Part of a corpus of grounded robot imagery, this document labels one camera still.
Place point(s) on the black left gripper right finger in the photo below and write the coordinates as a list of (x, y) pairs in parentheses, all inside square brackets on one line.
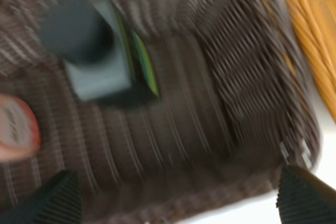
[(304, 198)]

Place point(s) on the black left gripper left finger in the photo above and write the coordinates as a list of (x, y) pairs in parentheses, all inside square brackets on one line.
[(56, 201)]

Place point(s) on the pink bottle white cap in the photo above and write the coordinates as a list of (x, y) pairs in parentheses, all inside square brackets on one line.
[(20, 133)]

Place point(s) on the dark green pump bottle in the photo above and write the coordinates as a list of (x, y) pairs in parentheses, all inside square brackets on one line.
[(105, 59)]

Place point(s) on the dark brown wicker basket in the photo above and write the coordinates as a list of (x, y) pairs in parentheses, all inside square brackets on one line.
[(233, 110)]

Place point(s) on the orange wicker basket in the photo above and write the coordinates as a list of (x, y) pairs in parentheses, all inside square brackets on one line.
[(313, 22)]

